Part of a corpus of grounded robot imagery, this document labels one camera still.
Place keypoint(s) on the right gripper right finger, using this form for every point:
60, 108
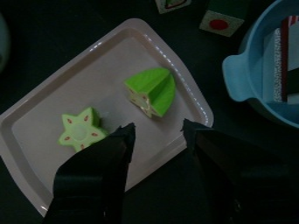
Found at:
241, 175

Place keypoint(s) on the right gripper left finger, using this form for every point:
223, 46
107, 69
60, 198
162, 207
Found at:
95, 172

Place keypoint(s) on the green starfruit top piece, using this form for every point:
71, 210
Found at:
155, 86

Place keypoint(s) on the green starfruit star slice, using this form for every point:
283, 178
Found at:
79, 129

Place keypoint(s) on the pink plastic tray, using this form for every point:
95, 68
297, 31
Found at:
70, 87

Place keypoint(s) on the light blue toy pot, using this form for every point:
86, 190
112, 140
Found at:
243, 75

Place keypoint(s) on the red striped white sushi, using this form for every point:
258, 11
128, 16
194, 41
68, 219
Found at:
273, 67

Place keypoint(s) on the dark green maki roll piece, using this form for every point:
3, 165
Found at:
222, 22

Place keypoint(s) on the white rice roll piece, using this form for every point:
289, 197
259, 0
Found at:
171, 5

